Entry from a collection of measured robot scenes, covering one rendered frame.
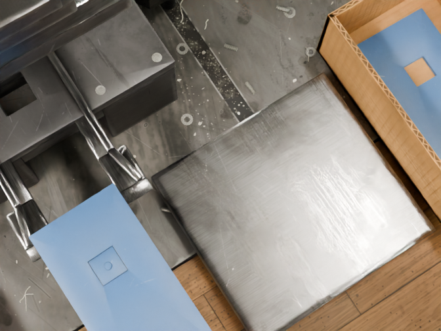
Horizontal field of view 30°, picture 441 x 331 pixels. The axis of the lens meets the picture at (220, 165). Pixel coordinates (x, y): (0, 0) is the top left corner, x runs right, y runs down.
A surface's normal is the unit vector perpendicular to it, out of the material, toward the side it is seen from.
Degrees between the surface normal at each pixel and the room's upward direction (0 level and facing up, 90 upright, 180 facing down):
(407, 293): 0
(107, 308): 2
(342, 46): 90
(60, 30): 90
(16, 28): 90
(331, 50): 90
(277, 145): 0
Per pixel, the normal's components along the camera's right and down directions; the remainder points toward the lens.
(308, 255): 0.02, -0.25
